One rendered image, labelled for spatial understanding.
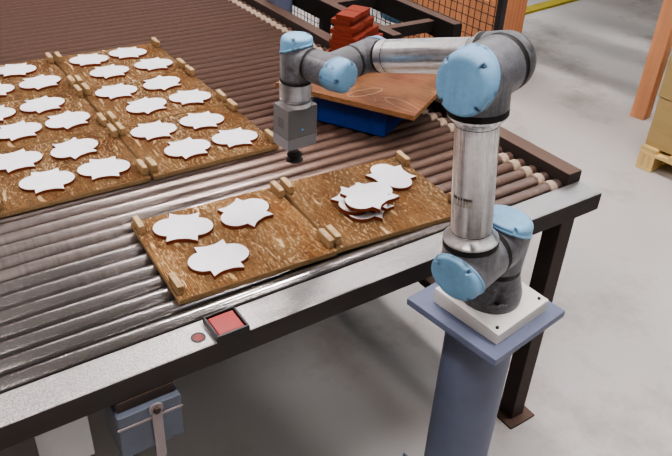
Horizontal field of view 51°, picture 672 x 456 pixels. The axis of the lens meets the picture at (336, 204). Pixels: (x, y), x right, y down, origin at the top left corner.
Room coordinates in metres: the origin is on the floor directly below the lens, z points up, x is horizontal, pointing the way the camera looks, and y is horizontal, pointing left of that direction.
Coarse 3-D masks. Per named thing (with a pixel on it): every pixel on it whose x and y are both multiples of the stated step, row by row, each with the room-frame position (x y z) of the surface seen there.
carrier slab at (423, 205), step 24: (360, 168) 1.84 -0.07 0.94; (408, 168) 1.86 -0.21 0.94; (312, 192) 1.69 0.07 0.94; (336, 192) 1.70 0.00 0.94; (408, 192) 1.72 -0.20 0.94; (432, 192) 1.73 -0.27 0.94; (312, 216) 1.57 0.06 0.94; (336, 216) 1.57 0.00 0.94; (384, 216) 1.59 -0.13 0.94; (408, 216) 1.59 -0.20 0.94; (432, 216) 1.60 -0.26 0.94; (360, 240) 1.47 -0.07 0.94
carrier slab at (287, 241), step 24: (264, 192) 1.68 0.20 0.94; (168, 216) 1.53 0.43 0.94; (216, 216) 1.54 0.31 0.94; (288, 216) 1.56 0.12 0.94; (144, 240) 1.42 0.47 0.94; (216, 240) 1.43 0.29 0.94; (240, 240) 1.44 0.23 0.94; (264, 240) 1.44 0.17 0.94; (288, 240) 1.45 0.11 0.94; (312, 240) 1.46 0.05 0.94; (168, 264) 1.32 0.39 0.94; (264, 264) 1.35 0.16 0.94; (288, 264) 1.35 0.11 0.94; (192, 288) 1.24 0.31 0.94; (216, 288) 1.25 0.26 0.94
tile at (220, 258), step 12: (204, 252) 1.36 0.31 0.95; (216, 252) 1.37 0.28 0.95; (228, 252) 1.37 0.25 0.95; (240, 252) 1.37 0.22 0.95; (192, 264) 1.31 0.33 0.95; (204, 264) 1.32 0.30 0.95; (216, 264) 1.32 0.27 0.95; (228, 264) 1.32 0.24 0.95; (240, 264) 1.32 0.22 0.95; (216, 276) 1.28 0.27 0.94
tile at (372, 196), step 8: (360, 184) 1.67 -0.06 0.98; (368, 184) 1.67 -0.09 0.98; (376, 184) 1.67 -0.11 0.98; (344, 192) 1.62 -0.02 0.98; (352, 192) 1.62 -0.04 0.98; (360, 192) 1.63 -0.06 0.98; (368, 192) 1.63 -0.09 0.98; (376, 192) 1.63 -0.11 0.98; (384, 192) 1.63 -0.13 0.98; (352, 200) 1.58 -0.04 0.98; (360, 200) 1.58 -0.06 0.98; (368, 200) 1.59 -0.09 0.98; (376, 200) 1.59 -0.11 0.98; (384, 200) 1.59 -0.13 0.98; (392, 200) 1.60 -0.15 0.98; (352, 208) 1.55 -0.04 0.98; (360, 208) 1.55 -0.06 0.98; (368, 208) 1.55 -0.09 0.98; (376, 208) 1.55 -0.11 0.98
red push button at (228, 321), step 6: (228, 312) 1.17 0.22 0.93; (210, 318) 1.15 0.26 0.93; (216, 318) 1.15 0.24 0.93; (222, 318) 1.15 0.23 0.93; (228, 318) 1.16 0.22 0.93; (234, 318) 1.16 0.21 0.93; (216, 324) 1.13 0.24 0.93; (222, 324) 1.13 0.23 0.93; (228, 324) 1.14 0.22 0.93; (234, 324) 1.14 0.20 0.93; (240, 324) 1.14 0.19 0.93; (216, 330) 1.12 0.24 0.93; (222, 330) 1.12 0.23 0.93; (228, 330) 1.12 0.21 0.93
